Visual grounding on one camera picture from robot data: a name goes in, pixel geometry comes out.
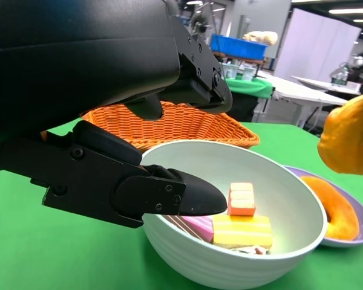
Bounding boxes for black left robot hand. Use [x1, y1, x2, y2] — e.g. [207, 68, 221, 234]
[0, 0, 233, 229]

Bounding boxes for long orange bread roll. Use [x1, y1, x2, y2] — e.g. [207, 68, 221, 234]
[316, 92, 363, 175]

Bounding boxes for round orange white bun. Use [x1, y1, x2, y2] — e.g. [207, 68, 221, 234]
[299, 176, 360, 242]

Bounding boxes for salmon layered cake slice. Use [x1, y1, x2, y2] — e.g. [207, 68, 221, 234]
[228, 182, 257, 217]

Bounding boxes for yellow layered cake slice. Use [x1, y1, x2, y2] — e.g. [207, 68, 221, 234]
[211, 214, 274, 250]

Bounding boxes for brown chocolate cake slice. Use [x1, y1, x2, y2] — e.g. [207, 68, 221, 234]
[163, 214, 200, 236]

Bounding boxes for pink striped cake slice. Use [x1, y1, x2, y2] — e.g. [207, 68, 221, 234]
[181, 216, 215, 242]

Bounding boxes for pale grey ceramic bowl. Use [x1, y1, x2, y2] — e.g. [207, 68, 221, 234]
[140, 140, 328, 282]

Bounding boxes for orange wicker basket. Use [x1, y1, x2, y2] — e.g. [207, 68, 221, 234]
[41, 101, 260, 153]

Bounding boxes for clear water bottle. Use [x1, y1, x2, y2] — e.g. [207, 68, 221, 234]
[331, 65, 349, 88]

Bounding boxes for white office table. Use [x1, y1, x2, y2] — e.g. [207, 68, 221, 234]
[255, 71, 350, 126]

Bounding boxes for white partition panel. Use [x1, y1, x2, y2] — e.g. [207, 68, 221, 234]
[273, 8, 362, 84]

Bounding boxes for green cloth covered table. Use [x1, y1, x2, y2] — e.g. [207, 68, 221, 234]
[223, 77, 275, 99]

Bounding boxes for blue plastic crate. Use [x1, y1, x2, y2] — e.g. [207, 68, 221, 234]
[211, 34, 269, 60]

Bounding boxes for green tablecloth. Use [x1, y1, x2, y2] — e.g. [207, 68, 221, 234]
[0, 119, 363, 290]

